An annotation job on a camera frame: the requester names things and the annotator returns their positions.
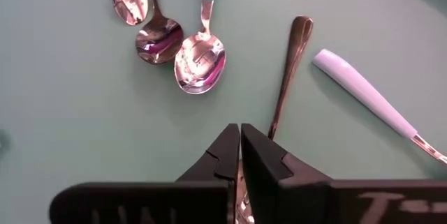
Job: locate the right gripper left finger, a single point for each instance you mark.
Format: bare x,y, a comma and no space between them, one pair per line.
216,168

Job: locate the all-metal spoon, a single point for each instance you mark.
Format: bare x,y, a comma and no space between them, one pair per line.
297,42

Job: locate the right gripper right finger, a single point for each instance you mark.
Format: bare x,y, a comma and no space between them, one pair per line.
265,168

